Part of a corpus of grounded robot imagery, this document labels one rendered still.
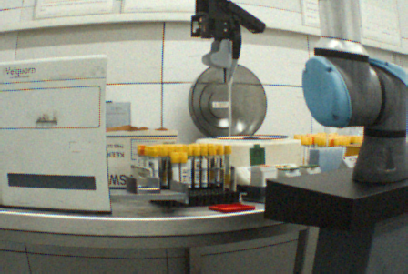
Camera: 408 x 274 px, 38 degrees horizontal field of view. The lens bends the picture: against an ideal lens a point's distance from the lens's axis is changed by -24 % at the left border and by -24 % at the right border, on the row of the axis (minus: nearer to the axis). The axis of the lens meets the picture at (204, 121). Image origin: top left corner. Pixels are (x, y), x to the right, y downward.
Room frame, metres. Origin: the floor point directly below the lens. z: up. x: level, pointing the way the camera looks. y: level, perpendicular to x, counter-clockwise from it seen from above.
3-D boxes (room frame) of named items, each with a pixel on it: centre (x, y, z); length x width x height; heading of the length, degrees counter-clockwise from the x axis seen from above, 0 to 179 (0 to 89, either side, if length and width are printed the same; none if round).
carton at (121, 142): (1.75, 0.23, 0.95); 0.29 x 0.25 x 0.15; 28
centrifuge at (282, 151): (1.87, -0.12, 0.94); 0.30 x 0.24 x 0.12; 19
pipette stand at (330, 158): (1.69, -0.30, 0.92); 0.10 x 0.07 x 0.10; 125
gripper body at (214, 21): (1.55, -0.03, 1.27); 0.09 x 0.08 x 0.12; 119
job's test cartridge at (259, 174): (1.54, -0.12, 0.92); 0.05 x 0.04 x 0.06; 30
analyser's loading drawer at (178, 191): (1.36, 0.13, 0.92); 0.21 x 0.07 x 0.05; 118
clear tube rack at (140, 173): (1.63, 0.04, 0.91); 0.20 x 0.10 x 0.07; 118
